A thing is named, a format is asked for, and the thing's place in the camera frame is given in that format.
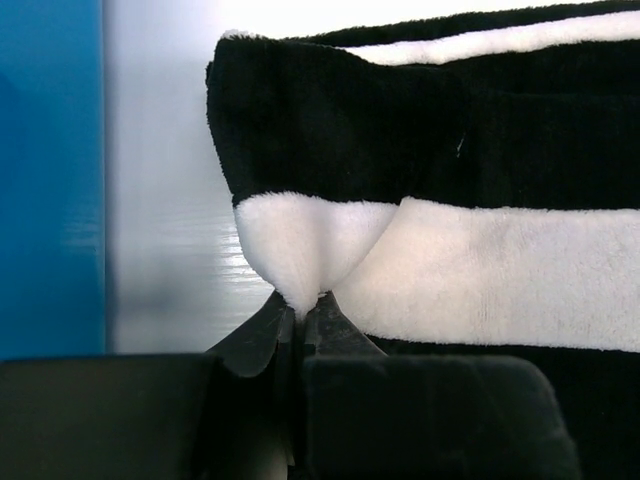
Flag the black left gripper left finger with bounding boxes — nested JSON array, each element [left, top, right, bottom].
[[206, 291, 295, 378]]

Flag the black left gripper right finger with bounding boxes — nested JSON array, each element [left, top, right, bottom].
[[302, 292, 385, 357]]

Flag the black white striped towel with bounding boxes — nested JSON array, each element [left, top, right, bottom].
[[206, 1, 639, 479]]

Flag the blue kids suitcase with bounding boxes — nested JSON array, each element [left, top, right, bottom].
[[1, 0, 105, 359]]

